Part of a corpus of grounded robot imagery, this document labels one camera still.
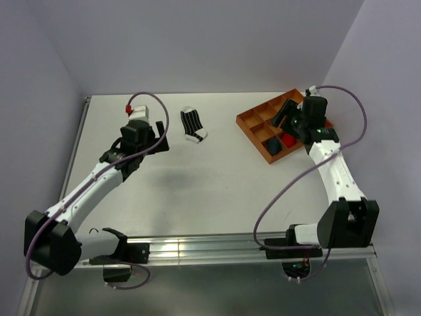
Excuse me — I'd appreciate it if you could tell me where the red Christmas sock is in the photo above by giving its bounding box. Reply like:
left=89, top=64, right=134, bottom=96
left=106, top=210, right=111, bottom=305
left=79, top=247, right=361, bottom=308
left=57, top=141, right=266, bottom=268
left=282, top=133, right=297, bottom=147

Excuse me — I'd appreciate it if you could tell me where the navy patterned sock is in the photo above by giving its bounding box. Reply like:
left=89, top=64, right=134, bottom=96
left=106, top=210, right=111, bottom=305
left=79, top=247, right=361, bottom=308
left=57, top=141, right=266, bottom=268
left=266, top=137, right=282, bottom=156

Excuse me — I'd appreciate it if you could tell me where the black white striped sock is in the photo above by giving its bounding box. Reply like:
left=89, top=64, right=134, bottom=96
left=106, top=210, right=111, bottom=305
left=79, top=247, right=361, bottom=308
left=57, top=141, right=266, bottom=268
left=180, top=107, right=208, bottom=144

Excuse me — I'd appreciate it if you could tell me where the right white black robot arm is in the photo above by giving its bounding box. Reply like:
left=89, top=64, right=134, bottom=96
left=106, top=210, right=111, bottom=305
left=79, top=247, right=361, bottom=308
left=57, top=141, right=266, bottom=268
left=271, top=95, right=380, bottom=257

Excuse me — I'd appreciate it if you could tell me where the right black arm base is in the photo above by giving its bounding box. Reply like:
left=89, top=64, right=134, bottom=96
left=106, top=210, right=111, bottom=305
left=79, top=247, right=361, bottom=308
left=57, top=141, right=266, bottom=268
left=260, top=237, right=323, bottom=259

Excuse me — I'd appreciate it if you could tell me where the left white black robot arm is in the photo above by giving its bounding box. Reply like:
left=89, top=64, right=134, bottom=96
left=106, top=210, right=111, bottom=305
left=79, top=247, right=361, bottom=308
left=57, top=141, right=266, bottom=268
left=24, top=120, right=169, bottom=279

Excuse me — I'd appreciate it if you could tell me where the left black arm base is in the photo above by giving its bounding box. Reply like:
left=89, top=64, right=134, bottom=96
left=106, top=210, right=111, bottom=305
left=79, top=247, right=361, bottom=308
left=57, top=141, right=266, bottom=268
left=89, top=243, right=151, bottom=288

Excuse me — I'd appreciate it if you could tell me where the orange compartment tray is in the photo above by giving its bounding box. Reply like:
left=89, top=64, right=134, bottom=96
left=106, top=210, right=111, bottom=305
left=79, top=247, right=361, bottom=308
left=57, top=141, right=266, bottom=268
left=236, top=89, right=333, bottom=164

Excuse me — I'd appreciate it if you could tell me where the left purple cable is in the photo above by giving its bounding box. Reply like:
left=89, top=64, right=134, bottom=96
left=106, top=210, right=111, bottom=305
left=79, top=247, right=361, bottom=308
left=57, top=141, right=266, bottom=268
left=25, top=91, right=171, bottom=290

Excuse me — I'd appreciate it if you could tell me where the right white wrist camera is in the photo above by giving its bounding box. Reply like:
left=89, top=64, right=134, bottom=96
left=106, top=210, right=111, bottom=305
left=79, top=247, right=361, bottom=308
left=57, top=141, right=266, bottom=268
left=305, top=86, right=318, bottom=96

